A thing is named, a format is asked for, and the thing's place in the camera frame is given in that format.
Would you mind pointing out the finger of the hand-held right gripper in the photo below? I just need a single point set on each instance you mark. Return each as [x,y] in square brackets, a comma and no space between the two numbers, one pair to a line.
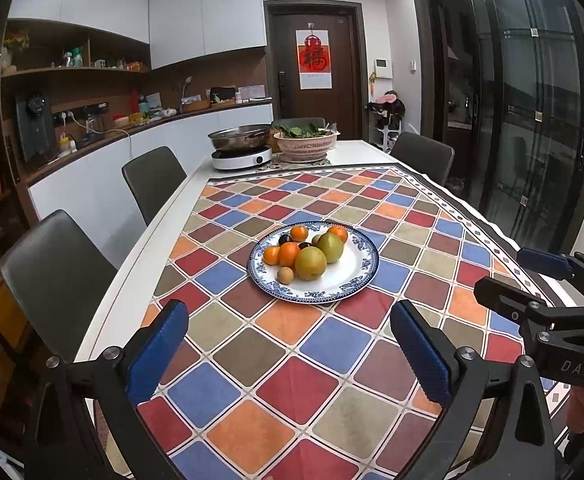
[542,261]
[507,297]

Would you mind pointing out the black framed glass sliding door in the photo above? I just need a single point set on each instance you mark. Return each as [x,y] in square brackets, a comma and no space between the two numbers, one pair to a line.
[532,110]

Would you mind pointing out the white plate with blue rim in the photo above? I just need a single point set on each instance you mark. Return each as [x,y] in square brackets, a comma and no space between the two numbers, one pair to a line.
[352,272]

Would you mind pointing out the colourful checkered tablecloth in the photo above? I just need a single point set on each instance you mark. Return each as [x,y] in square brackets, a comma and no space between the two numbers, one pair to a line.
[292,360]

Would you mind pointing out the green leafy vegetables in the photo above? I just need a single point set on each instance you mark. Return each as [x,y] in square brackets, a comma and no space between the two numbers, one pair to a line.
[299,131]

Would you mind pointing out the white induction cooker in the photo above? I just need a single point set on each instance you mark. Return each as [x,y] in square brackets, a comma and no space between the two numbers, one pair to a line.
[242,158]

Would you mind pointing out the person's right hand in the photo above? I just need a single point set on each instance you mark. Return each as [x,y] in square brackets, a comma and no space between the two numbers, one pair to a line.
[581,407]

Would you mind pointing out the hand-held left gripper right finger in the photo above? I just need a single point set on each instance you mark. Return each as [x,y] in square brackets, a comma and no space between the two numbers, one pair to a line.
[422,355]

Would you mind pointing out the white stand with clothes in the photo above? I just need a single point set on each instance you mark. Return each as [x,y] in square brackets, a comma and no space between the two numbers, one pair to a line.
[387,110]

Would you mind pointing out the large green-brown pear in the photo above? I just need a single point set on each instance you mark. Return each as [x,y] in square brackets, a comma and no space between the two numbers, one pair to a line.
[330,247]

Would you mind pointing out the white upper cabinets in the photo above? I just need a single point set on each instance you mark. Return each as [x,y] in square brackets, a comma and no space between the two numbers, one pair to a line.
[197,20]

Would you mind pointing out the white lower cabinet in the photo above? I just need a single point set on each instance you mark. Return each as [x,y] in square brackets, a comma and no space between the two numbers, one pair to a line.
[97,175]

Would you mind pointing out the wooden wall shelf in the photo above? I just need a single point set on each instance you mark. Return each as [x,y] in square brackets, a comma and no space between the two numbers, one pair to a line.
[72,71]

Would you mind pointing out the wicker basket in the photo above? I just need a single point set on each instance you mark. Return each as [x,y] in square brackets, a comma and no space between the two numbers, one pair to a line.
[196,106]

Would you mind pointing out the orange mandarin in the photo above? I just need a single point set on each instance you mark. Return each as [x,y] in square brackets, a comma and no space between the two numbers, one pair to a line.
[289,254]
[299,233]
[272,255]
[338,233]

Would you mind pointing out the black water dispenser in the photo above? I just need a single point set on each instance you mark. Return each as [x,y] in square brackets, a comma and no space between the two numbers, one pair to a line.
[34,125]

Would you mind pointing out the dark brown door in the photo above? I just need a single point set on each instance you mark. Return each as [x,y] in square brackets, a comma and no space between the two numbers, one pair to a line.
[342,105]

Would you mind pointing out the red and white wall poster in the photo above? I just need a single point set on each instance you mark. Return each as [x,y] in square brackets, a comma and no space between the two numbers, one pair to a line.
[313,60]

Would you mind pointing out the large yellow pear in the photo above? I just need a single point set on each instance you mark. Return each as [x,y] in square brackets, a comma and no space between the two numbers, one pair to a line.
[310,263]

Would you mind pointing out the black power strip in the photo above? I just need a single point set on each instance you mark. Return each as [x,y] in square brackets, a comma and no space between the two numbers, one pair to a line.
[79,112]

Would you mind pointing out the pink plastic basket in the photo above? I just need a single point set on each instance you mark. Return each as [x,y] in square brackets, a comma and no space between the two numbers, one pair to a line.
[306,147]

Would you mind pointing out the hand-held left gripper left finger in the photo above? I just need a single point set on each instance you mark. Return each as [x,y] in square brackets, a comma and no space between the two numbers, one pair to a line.
[157,355]

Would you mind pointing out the white intercom panel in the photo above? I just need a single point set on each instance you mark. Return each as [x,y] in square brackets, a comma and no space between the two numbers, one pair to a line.
[383,67]

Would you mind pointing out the steel cooking pan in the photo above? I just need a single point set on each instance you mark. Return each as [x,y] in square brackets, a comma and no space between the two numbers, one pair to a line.
[239,137]

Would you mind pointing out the black box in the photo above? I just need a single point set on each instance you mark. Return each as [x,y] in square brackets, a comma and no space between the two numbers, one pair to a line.
[222,95]

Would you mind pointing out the small brown round fruit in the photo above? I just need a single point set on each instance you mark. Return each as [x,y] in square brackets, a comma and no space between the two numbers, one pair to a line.
[285,275]
[317,238]

